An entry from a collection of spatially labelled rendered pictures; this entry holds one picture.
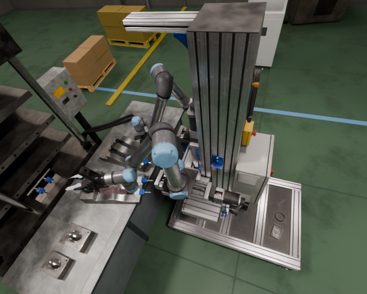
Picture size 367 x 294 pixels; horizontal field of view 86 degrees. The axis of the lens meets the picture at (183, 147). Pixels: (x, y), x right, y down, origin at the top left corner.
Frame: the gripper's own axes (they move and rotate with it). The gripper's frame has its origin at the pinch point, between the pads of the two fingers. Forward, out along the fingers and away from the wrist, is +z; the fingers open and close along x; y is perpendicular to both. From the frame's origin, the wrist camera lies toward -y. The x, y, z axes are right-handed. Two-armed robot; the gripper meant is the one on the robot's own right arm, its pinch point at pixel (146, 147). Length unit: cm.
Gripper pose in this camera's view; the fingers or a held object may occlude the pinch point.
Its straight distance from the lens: 183.7
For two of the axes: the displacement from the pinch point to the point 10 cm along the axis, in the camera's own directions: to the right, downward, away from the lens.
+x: 3.6, -7.3, 5.9
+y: 9.2, 1.6, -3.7
